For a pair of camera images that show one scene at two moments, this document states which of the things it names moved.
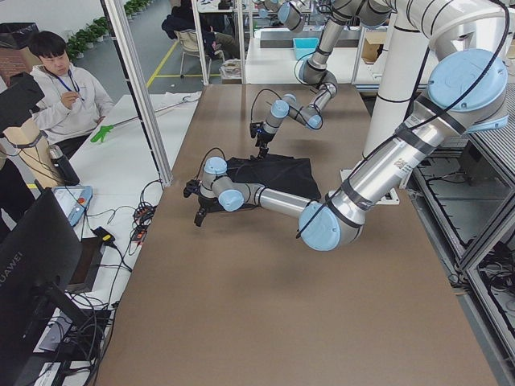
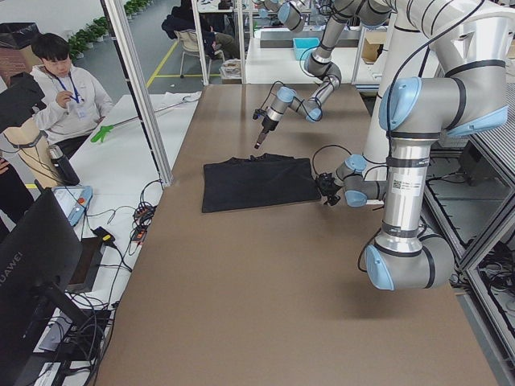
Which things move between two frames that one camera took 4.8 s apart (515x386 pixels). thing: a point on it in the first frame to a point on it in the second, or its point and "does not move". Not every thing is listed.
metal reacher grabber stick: (157, 111) does not move
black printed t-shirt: (290, 176) does not move
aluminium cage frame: (142, 87) does not move
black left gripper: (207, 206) to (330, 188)
